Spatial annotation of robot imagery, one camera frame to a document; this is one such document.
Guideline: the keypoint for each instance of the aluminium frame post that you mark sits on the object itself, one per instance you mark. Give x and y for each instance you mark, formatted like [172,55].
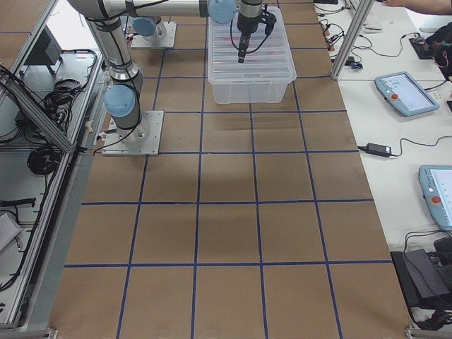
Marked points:
[351,35]

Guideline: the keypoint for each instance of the black power adapter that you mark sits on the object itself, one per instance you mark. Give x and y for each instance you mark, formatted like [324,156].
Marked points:
[378,150]

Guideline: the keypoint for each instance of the teach pendant tablet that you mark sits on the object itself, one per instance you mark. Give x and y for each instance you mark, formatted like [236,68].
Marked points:
[435,181]
[405,94]

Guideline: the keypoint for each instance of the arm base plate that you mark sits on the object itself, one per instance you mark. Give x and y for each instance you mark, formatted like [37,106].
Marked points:
[144,140]
[140,42]

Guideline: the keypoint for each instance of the clear plastic storage box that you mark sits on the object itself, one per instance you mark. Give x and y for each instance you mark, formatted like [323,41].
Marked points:
[266,92]

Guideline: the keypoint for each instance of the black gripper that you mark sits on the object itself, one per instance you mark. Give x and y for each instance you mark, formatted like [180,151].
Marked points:
[245,22]

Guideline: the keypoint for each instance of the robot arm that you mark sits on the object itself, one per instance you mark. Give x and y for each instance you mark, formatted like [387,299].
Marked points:
[123,99]
[149,27]

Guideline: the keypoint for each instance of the clear plastic box lid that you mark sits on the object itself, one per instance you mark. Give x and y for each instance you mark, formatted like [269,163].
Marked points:
[268,58]

